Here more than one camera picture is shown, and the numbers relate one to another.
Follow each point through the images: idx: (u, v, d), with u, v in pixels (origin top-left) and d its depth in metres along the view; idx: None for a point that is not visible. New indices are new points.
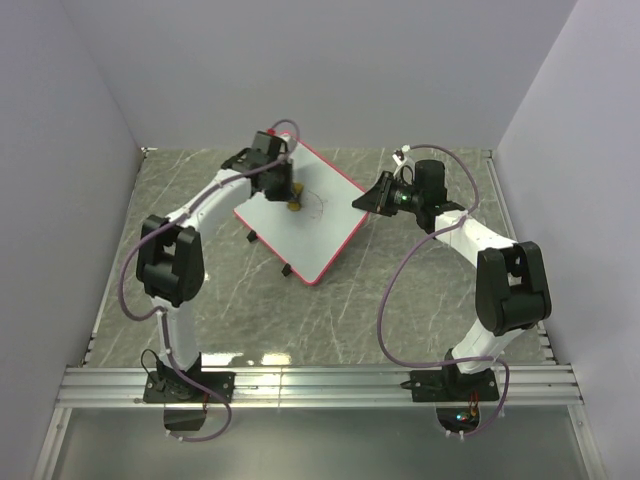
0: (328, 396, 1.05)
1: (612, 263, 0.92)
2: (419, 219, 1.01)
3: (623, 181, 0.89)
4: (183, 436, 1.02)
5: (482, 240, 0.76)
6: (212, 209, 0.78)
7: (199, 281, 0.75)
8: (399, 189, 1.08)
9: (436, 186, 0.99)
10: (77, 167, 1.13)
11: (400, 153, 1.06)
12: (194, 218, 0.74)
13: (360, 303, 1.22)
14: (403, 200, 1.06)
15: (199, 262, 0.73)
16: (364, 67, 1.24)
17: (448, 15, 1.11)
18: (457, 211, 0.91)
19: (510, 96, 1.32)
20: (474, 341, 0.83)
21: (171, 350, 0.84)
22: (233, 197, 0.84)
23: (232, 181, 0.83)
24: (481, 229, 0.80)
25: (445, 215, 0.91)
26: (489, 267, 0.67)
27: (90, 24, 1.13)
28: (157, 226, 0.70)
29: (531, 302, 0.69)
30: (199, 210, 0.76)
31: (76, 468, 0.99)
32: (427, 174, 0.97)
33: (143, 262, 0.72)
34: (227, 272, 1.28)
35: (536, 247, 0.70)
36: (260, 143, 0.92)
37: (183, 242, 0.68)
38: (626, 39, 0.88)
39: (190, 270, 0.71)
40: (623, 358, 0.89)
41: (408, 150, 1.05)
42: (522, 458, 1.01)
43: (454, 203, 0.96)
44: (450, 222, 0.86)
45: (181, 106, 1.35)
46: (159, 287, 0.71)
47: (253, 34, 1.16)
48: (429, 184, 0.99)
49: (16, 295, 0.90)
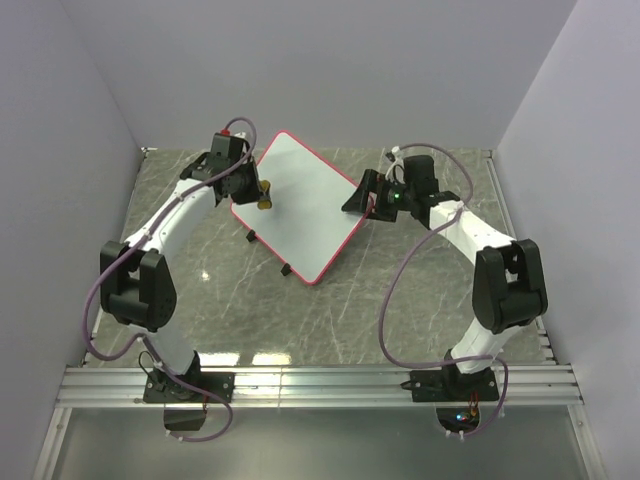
0: (327, 396, 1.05)
1: (612, 261, 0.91)
2: (414, 212, 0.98)
3: (624, 182, 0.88)
4: (183, 436, 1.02)
5: (480, 237, 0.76)
6: (175, 227, 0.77)
7: (171, 304, 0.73)
8: (391, 189, 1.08)
9: (427, 177, 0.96)
10: (76, 168, 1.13)
11: (390, 155, 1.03)
12: (156, 239, 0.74)
13: (360, 303, 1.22)
14: (395, 199, 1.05)
15: (168, 285, 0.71)
16: (362, 68, 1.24)
17: (445, 16, 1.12)
18: (453, 203, 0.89)
19: (510, 95, 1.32)
20: (473, 341, 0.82)
21: (164, 363, 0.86)
22: (197, 208, 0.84)
23: (192, 192, 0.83)
24: (479, 225, 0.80)
25: (442, 208, 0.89)
26: (490, 268, 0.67)
27: (89, 24, 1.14)
28: (117, 255, 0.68)
29: (527, 299, 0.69)
30: (159, 229, 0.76)
31: (76, 468, 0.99)
32: (417, 164, 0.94)
33: (108, 293, 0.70)
34: (227, 273, 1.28)
35: (535, 246, 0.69)
36: (219, 146, 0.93)
37: (147, 267, 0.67)
38: (627, 39, 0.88)
39: (160, 295, 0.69)
40: (624, 357, 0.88)
41: (397, 151, 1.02)
42: (522, 460, 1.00)
43: (448, 192, 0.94)
44: (447, 215, 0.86)
45: (180, 107, 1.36)
46: (129, 316, 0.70)
47: (251, 36, 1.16)
48: (418, 175, 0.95)
49: (16, 294, 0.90)
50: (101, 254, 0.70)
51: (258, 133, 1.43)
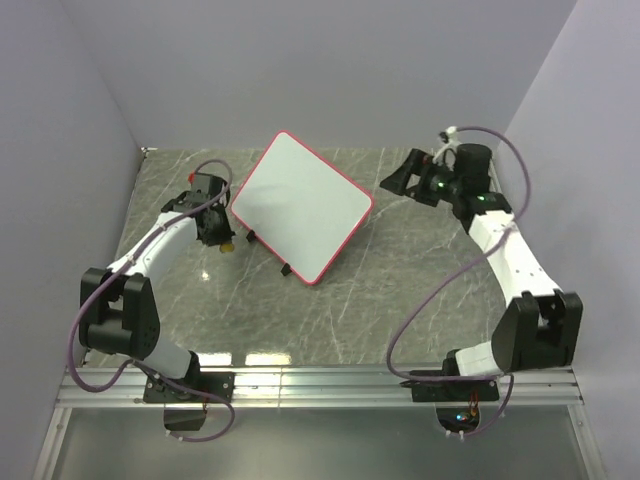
0: (327, 396, 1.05)
1: (613, 260, 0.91)
2: (456, 210, 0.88)
3: (624, 182, 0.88)
4: (183, 436, 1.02)
5: (520, 275, 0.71)
6: (159, 251, 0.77)
7: (154, 332, 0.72)
8: (436, 176, 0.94)
9: (479, 173, 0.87)
10: (76, 168, 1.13)
11: (444, 135, 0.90)
12: (140, 264, 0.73)
13: (360, 303, 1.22)
14: (439, 187, 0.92)
15: (151, 313, 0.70)
16: (362, 68, 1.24)
17: (445, 16, 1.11)
18: (501, 215, 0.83)
19: (510, 95, 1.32)
20: (481, 359, 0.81)
21: (162, 371, 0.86)
22: (179, 239, 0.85)
23: (176, 222, 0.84)
24: (524, 259, 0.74)
25: (488, 221, 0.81)
26: (523, 322, 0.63)
27: (89, 24, 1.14)
28: (99, 282, 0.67)
29: (551, 353, 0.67)
30: (143, 255, 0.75)
31: (76, 468, 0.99)
32: (473, 158, 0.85)
33: (87, 324, 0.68)
34: (227, 273, 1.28)
35: (579, 304, 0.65)
36: (200, 184, 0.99)
37: (132, 290, 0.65)
38: (627, 38, 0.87)
39: (143, 323, 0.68)
40: (624, 357, 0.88)
41: (454, 133, 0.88)
42: (522, 460, 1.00)
43: (498, 194, 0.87)
44: (492, 232, 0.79)
45: (179, 107, 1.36)
46: (109, 347, 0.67)
47: (250, 35, 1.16)
48: (473, 168, 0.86)
49: (16, 294, 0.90)
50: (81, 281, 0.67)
51: (258, 133, 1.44)
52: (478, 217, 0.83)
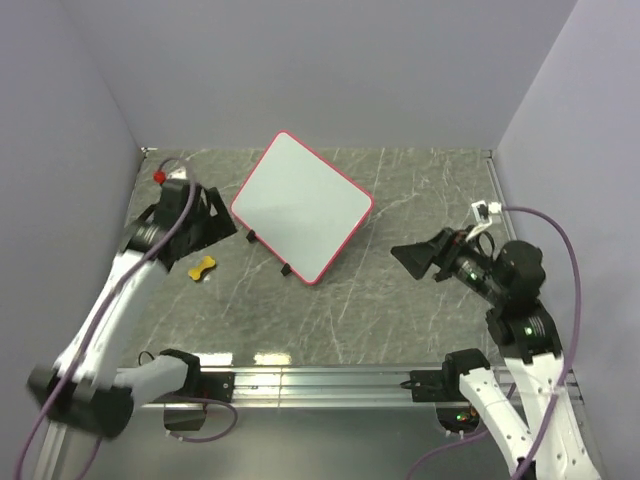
0: (326, 396, 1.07)
1: (614, 261, 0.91)
2: (496, 332, 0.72)
3: (624, 182, 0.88)
4: (183, 436, 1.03)
5: (563, 461, 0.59)
6: (113, 330, 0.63)
7: (123, 405, 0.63)
8: (469, 262, 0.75)
9: (528, 292, 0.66)
10: (75, 168, 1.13)
11: (484, 212, 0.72)
12: (91, 357, 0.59)
13: (360, 303, 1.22)
14: (470, 278, 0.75)
15: (114, 398, 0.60)
16: (363, 67, 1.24)
17: (445, 15, 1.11)
18: (551, 367, 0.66)
19: (510, 95, 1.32)
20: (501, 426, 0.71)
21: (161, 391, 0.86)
22: (137, 294, 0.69)
23: (131, 277, 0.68)
24: (567, 435, 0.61)
25: (533, 374, 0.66)
26: None
27: (89, 23, 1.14)
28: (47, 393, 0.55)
29: None
30: (94, 342, 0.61)
31: (76, 468, 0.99)
32: (521, 278, 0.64)
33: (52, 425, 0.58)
34: (227, 272, 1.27)
35: None
36: (168, 197, 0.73)
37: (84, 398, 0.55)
38: (626, 37, 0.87)
39: (109, 414, 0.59)
40: (625, 358, 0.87)
41: (497, 211, 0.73)
42: None
43: (549, 324, 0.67)
44: (537, 394, 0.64)
45: (179, 107, 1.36)
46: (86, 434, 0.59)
47: (250, 35, 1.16)
48: (520, 287, 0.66)
49: (15, 294, 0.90)
50: (31, 381, 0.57)
51: (258, 133, 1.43)
52: (521, 362, 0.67)
